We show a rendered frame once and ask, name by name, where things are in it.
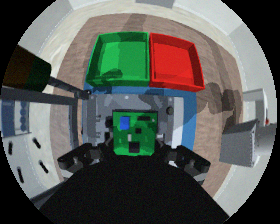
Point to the green circuit board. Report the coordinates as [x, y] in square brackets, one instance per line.
[134, 133]

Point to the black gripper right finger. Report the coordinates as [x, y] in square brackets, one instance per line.
[193, 164]

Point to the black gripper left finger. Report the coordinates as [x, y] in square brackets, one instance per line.
[74, 160]

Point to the green open-top bin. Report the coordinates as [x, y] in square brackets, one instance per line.
[120, 56]

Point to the red open-top bin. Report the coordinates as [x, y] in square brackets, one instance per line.
[175, 60]

